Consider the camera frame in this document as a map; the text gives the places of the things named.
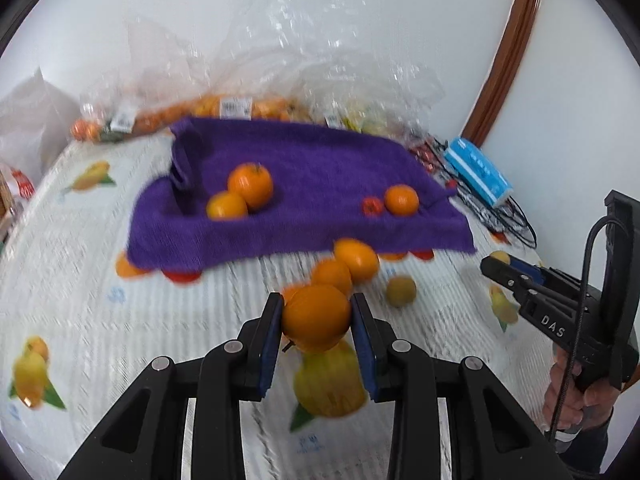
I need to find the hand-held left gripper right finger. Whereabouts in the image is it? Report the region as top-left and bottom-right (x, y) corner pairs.
(350, 292), (573, 480)

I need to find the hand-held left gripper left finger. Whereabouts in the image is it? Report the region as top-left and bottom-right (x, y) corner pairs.
(57, 292), (286, 480)

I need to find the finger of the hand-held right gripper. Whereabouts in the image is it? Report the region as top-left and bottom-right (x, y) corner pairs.
(481, 256), (585, 347)
(510, 256), (589, 302)

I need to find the small orange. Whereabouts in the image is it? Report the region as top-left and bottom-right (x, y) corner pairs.
(333, 238), (380, 283)
(310, 258), (354, 297)
(206, 191), (249, 222)
(282, 284), (352, 353)

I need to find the large orange with stem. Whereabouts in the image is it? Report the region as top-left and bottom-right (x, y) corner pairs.
(227, 161), (274, 211)

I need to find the person's right forearm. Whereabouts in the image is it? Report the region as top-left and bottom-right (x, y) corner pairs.
(552, 407), (616, 476)

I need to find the person's right hand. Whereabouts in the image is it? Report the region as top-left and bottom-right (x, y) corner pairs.
(545, 347), (622, 432)

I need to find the blue tissue box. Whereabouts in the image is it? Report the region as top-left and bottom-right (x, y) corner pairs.
(444, 137), (515, 208)

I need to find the fruit print tablecloth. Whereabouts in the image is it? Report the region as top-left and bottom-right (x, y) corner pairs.
(0, 130), (566, 480)

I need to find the clear bag of red fruit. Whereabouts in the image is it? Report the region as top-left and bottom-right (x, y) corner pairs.
(407, 132), (451, 176)

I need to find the purple towel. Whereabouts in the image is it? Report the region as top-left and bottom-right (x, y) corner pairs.
(125, 116), (476, 273)

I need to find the clear bag of yellow fruit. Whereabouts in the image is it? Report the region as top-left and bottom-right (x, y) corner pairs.
(300, 55), (446, 141)

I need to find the clear bag of oranges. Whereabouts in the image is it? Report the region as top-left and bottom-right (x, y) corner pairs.
(72, 17), (211, 142)

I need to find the white plastic bag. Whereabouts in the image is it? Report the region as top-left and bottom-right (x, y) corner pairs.
(0, 67), (83, 201)

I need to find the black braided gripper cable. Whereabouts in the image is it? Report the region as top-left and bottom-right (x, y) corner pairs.
(547, 215), (617, 441)

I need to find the black cable bundle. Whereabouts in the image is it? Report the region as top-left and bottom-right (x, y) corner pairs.
(430, 140), (538, 251)

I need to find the brown wooden door frame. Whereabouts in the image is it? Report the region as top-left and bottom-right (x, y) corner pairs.
(462, 0), (546, 148)

